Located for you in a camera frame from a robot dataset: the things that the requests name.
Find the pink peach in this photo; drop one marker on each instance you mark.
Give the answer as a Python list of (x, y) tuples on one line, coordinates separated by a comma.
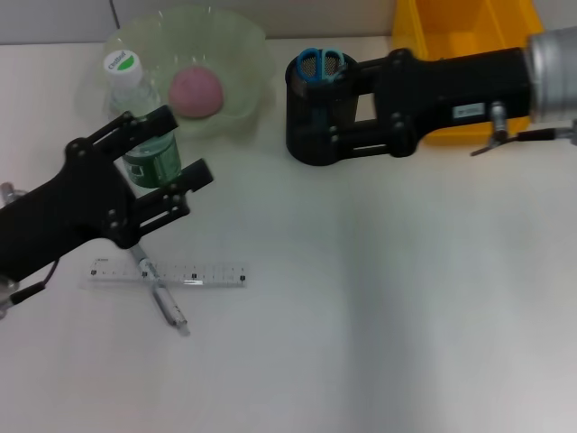
[(196, 92)]

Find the clear plastic ruler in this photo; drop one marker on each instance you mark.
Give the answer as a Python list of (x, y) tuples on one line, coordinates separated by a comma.
[(216, 273)]

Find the green translucent fruit bowl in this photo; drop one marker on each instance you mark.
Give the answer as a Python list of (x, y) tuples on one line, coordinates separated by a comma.
[(243, 54)]

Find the grey pen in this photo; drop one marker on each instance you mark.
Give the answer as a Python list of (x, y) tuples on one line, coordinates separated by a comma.
[(173, 311)]

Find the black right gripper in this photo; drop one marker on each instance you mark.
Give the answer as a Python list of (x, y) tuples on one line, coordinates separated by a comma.
[(451, 90)]

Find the white and silver left arm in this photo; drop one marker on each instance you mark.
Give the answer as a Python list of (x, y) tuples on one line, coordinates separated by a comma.
[(3, 295)]

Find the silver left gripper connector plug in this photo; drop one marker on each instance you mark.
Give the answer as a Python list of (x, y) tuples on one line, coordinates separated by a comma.
[(6, 191)]

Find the yellow plastic bin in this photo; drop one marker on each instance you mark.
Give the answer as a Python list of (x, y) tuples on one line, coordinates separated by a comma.
[(451, 27)]

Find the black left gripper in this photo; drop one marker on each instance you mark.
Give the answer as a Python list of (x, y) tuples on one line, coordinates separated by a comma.
[(67, 207)]

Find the blue scissors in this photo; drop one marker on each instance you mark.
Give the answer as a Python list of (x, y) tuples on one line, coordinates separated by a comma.
[(323, 72)]

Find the clear water bottle green label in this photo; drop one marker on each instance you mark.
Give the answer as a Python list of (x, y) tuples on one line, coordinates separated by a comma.
[(155, 164)]

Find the black mesh pen holder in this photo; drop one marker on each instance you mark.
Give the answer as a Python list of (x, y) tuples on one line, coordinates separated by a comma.
[(311, 149)]

